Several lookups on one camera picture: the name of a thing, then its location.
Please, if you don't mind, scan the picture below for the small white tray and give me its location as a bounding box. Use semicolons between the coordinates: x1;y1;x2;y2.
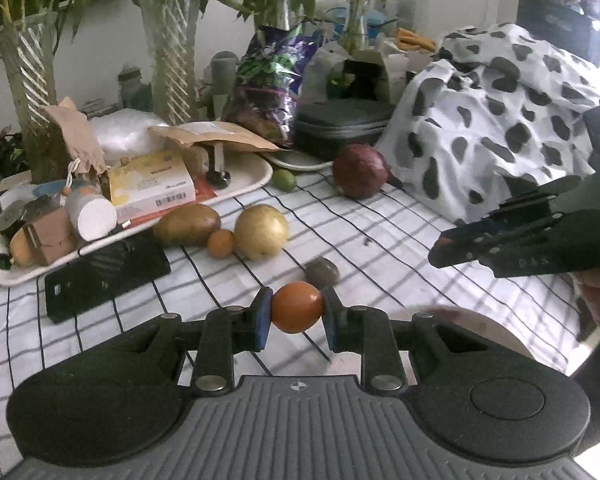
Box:
262;150;336;172

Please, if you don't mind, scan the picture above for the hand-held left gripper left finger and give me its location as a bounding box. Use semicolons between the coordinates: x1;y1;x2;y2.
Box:
115;287;274;395

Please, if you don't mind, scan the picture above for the small tangerine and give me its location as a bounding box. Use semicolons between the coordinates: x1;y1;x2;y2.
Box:
207;229;237;260

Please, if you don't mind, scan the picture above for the brown drawstring pouch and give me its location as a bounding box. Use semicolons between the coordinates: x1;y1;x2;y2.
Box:
40;97;108;186

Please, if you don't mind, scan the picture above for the dark screen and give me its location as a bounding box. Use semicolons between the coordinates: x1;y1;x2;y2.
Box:
520;0;600;66

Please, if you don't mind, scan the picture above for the open cardboard box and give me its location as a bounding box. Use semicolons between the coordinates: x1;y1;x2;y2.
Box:
342;50;406;103

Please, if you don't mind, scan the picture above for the cow print blanket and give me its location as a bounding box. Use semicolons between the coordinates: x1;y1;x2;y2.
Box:
377;22;600;226

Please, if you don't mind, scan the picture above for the large orange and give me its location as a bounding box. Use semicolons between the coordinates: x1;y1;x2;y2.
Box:
271;281;325;335

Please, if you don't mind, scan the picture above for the yellow pear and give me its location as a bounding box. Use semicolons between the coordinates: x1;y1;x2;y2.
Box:
234;204;290;261

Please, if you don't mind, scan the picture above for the white floral plate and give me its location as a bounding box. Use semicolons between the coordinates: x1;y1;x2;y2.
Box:
389;304;537;361

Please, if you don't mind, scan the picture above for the ribbed glass vase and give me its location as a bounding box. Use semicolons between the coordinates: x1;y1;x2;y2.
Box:
135;0;206;126
0;10;63;183

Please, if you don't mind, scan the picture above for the red onion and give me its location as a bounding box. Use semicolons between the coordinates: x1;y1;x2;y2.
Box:
332;143;406;200

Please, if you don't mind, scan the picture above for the orange cloth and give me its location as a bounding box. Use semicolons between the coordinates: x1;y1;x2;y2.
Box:
395;27;438;53

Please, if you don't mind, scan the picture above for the green lime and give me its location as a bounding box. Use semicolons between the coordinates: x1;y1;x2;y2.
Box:
271;169;299;192

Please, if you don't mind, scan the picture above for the small brown cardboard box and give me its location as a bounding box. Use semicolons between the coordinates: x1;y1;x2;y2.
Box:
22;207;78;267

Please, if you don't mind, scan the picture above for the grey jar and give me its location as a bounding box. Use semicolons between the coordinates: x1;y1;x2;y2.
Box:
117;65;153;111
210;51;239;98

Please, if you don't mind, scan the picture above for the large white tray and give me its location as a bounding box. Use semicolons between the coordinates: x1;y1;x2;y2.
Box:
0;152;274;287

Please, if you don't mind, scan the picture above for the brown green mango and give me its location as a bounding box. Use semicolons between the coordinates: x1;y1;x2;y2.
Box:
153;203;222;247

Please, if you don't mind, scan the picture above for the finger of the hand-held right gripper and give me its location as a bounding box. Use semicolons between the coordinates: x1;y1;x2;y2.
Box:
428;210;600;278
500;176;582;216

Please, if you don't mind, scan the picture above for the dark passion fruit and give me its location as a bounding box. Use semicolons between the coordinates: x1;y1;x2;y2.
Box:
305;257;340;288

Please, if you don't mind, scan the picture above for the yellow cardboard box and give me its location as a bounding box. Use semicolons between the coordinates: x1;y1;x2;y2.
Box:
101;151;197;209

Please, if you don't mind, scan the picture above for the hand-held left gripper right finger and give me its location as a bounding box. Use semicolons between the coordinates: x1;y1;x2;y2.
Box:
322;287;481;395

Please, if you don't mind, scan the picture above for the brown paper envelope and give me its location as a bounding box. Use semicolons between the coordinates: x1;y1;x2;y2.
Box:
147;121;281;153

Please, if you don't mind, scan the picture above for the white plastic wrap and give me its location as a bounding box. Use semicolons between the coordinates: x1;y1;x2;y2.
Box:
87;108;168;166

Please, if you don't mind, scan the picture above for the checkered white cloth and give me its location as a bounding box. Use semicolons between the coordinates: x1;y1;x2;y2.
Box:
0;160;596;478

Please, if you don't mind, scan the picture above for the black zip case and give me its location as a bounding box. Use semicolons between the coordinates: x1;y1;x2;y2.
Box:
292;97;396;161

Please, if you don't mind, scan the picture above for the purple foil snack bag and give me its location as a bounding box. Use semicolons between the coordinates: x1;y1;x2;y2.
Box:
221;22;326;147

